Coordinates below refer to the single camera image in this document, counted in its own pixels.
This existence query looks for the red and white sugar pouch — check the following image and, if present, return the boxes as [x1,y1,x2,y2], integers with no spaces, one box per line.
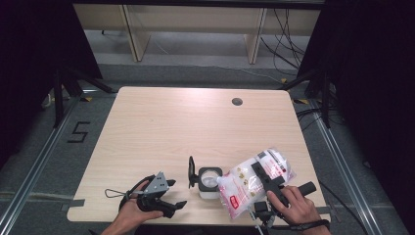
[216,147,298,220]

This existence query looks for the black floor cable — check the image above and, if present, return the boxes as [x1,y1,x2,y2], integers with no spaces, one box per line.
[317,180,370,235]

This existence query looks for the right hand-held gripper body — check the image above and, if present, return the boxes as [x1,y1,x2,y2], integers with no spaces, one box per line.
[250,175,317,229]

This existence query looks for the white floor cable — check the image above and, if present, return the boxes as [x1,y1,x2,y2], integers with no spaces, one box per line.
[153,38,286,83]

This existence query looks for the person's left hand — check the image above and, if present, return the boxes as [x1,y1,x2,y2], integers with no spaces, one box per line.
[116,180,164,228]

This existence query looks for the glass jar with black lid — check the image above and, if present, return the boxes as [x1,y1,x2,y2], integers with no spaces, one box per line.
[187,155,225,201]

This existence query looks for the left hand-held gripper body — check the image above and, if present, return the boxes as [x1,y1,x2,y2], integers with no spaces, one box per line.
[135,171,170,213]

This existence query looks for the person's right hand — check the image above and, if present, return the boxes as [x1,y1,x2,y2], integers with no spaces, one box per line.
[266,185,323,227]

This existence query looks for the black metal stand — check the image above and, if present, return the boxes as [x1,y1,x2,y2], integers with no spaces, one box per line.
[278,70,333,129]
[52,65,117,129]

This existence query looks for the black curtain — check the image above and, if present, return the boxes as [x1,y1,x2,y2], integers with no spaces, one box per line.
[0,0,103,170]
[297,0,415,228]

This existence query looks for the aluminium floor rail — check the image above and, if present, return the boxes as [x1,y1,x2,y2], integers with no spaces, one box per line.
[309,97,384,235]
[0,94,83,235]

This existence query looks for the black hand strap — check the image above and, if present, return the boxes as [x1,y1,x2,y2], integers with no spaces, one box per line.
[280,218,331,232]
[117,174,157,212]

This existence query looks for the thin wire loop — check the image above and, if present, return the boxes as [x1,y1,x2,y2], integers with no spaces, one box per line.
[104,188,131,200]

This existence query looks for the light wooden shelf unit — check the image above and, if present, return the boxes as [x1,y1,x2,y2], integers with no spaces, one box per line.
[71,3,322,65]

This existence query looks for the bundle of black cables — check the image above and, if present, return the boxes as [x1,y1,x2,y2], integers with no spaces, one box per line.
[259,8,311,76]

